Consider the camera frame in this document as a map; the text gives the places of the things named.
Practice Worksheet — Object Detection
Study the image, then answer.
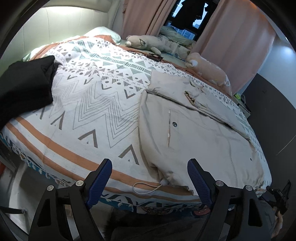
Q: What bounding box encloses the cream nightstand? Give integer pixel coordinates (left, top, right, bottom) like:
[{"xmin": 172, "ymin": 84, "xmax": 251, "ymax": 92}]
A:
[{"xmin": 233, "ymin": 93, "xmax": 251, "ymax": 118}]

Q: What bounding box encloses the black cloth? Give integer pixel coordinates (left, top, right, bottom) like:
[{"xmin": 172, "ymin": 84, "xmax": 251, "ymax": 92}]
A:
[{"xmin": 0, "ymin": 55, "xmax": 63, "ymax": 130}]

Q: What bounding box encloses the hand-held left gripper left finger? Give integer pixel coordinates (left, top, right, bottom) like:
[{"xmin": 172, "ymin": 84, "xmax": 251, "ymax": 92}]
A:
[{"xmin": 28, "ymin": 158, "xmax": 113, "ymax": 241}]

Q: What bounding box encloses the beige jacket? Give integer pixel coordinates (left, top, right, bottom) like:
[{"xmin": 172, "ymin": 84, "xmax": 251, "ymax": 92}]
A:
[{"xmin": 133, "ymin": 70, "xmax": 265, "ymax": 196}]

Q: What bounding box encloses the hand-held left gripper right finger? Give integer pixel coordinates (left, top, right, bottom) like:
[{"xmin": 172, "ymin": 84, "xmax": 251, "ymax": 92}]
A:
[{"xmin": 187, "ymin": 158, "xmax": 272, "ymax": 241}]

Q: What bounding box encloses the blue printed bed sheet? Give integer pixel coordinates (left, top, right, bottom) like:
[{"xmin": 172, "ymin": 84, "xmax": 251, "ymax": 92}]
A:
[{"xmin": 0, "ymin": 134, "xmax": 211, "ymax": 217}]

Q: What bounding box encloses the geometric patterned blanket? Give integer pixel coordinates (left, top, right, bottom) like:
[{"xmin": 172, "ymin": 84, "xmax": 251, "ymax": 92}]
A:
[{"xmin": 0, "ymin": 35, "xmax": 272, "ymax": 204}]

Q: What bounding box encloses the grey plush animal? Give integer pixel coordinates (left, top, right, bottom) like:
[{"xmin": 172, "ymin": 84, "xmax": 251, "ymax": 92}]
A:
[{"xmin": 125, "ymin": 35, "xmax": 178, "ymax": 54}]

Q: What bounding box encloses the cream padded headboard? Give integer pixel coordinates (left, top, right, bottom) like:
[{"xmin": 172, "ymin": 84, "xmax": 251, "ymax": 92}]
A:
[{"xmin": 21, "ymin": 6, "xmax": 116, "ymax": 62}]

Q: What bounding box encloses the peach plush pillow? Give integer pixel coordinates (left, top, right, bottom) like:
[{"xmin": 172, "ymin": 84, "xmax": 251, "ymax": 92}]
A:
[{"xmin": 186, "ymin": 52, "xmax": 233, "ymax": 98}]

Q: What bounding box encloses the white pillow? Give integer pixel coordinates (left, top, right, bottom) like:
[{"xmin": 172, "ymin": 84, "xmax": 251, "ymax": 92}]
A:
[{"xmin": 83, "ymin": 27, "xmax": 121, "ymax": 44}]

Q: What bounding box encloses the person's right hand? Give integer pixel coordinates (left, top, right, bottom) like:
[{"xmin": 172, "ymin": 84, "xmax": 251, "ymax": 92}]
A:
[{"xmin": 275, "ymin": 207, "xmax": 285, "ymax": 235}]

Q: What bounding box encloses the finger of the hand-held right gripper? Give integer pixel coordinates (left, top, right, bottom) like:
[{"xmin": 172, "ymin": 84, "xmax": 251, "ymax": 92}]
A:
[{"xmin": 266, "ymin": 185, "xmax": 279, "ymax": 198}]

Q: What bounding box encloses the dark hanging garment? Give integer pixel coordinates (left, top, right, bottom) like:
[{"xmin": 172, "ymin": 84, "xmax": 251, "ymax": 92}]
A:
[{"xmin": 172, "ymin": 0, "xmax": 208, "ymax": 30}]

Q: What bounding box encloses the rust orange bed sheet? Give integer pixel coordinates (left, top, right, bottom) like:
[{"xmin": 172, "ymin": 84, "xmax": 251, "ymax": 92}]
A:
[{"xmin": 136, "ymin": 50, "xmax": 192, "ymax": 69}]

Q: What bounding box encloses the pale green pillow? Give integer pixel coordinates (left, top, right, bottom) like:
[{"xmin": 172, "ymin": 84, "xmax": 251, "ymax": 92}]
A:
[{"xmin": 159, "ymin": 25, "xmax": 197, "ymax": 45}]

